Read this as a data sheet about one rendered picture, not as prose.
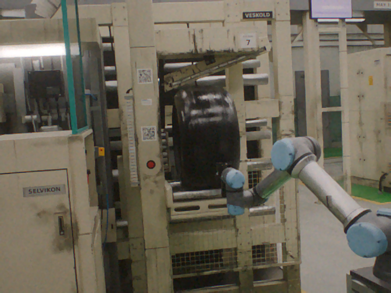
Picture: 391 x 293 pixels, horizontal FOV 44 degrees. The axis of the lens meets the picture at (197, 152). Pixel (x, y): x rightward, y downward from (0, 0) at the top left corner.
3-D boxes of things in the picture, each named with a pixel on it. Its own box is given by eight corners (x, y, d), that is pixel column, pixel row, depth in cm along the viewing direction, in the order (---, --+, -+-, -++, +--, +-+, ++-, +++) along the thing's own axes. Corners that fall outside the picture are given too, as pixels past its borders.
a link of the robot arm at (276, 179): (323, 128, 192) (253, 187, 226) (306, 130, 185) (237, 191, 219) (338, 152, 188) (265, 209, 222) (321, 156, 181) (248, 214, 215)
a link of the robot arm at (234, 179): (228, 192, 203) (227, 171, 202) (223, 188, 214) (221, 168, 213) (246, 190, 204) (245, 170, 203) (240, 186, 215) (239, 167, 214)
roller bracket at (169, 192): (167, 207, 240) (166, 188, 239) (161, 194, 279) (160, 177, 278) (174, 207, 241) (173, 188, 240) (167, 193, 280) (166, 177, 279)
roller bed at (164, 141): (138, 184, 288) (134, 134, 285) (137, 181, 302) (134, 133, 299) (171, 182, 291) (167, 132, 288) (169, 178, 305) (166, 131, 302)
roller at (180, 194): (170, 194, 249) (171, 202, 246) (170, 189, 245) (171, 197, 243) (236, 188, 254) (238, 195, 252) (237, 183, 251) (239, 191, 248)
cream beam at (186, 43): (155, 56, 269) (153, 29, 268) (152, 60, 294) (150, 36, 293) (260, 51, 278) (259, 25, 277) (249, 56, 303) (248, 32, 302)
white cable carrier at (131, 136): (131, 186, 249) (124, 93, 244) (131, 185, 254) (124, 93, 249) (139, 186, 250) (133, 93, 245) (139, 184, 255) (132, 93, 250)
